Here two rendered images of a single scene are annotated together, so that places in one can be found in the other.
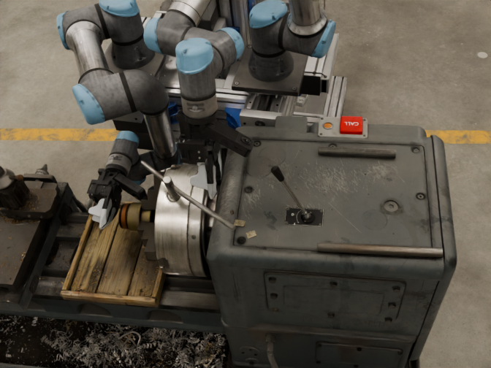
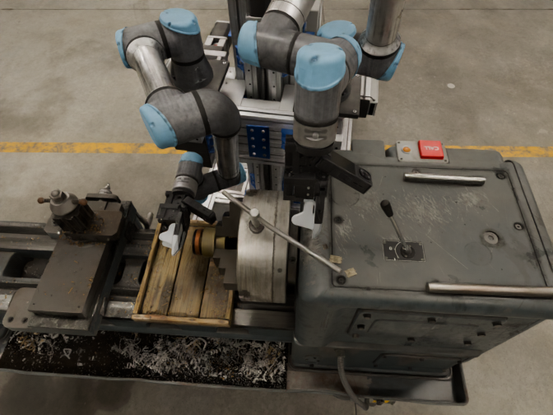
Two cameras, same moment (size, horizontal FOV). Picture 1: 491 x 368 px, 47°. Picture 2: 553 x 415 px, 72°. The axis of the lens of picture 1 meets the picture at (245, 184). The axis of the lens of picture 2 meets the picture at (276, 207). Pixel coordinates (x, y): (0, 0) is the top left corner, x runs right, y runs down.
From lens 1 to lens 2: 0.61 m
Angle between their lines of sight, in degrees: 7
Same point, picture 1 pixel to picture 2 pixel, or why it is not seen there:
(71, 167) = (126, 176)
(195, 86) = (321, 108)
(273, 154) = not seen: hidden behind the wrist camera
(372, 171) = (462, 198)
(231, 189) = not seen: hidden behind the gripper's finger
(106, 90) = (179, 110)
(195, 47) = (328, 53)
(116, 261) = (185, 281)
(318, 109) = not seen: hidden behind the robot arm
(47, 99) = (102, 118)
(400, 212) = (502, 244)
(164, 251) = (246, 284)
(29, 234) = (96, 257)
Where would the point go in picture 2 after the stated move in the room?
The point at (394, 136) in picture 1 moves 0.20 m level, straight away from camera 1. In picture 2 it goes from (475, 161) to (471, 111)
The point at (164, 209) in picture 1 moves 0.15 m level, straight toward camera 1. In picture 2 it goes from (248, 241) to (271, 296)
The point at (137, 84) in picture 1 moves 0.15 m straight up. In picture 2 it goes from (213, 104) to (202, 49)
